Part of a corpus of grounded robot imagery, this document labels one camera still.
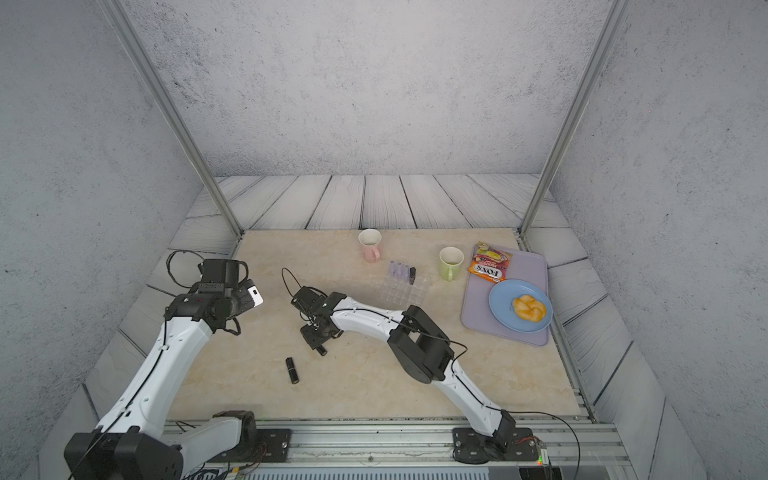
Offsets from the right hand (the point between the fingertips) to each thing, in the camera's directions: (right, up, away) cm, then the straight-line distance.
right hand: (313, 340), depth 89 cm
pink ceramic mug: (+15, +30, +21) cm, 40 cm away
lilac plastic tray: (+51, +6, +7) cm, 51 cm away
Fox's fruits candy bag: (+58, +22, +18) cm, 64 cm away
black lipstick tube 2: (-5, -7, -5) cm, 10 cm away
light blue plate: (+59, +9, +11) cm, 61 cm away
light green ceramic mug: (+44, +23, +15) cm, 52 cm away
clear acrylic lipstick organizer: (+25, +13, +12) cm, 31 cm away
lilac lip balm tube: (+26, +20, +10) cm, 34 cm away
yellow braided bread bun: (+66, +8, +5) cm, 67 cm away
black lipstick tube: (+3, -3, -2) cm, 4 cm away
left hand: (-16, +14, -10) cm, 23 cm away
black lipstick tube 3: (+30, +18, +9) cm, 36 cm away
